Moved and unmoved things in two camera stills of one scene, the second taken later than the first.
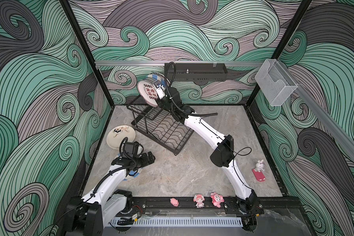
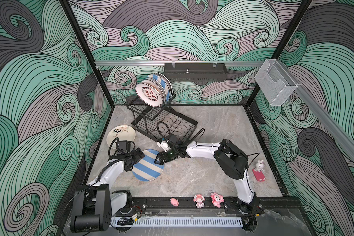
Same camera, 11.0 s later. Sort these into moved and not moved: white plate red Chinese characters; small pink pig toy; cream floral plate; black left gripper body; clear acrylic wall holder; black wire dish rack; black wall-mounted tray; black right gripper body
Moved: black left gripper body; black right gripper body
Not moved: small pink pig toy; white plate red Chinese characters; cream floral plate; black wall-mounted tray; clear acrylic wall holder; black wire dish rack
